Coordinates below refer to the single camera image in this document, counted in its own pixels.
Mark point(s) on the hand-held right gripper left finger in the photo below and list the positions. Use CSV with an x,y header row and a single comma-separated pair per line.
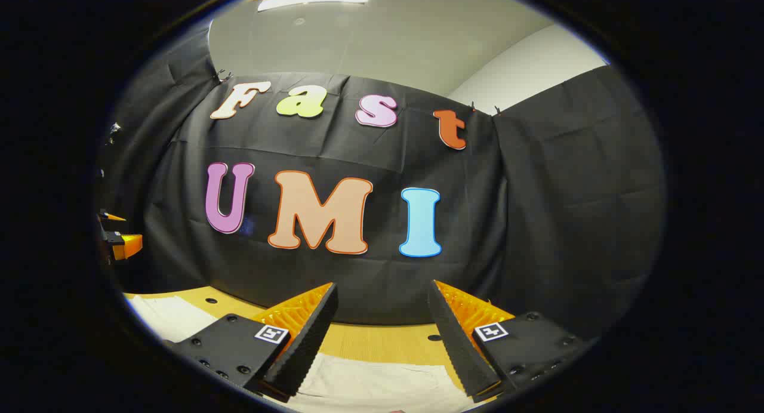
x,y
310,335

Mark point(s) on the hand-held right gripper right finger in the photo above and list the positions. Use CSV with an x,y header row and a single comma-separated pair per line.
x,y
453,335

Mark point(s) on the white jeans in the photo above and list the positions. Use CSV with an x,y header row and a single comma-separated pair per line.
x,y
370,383

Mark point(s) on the black backdrop cloth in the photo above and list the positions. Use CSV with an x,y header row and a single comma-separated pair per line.
x,y
549,222

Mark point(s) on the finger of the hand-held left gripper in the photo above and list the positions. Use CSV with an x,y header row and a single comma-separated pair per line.
x,y
126,246
112,217

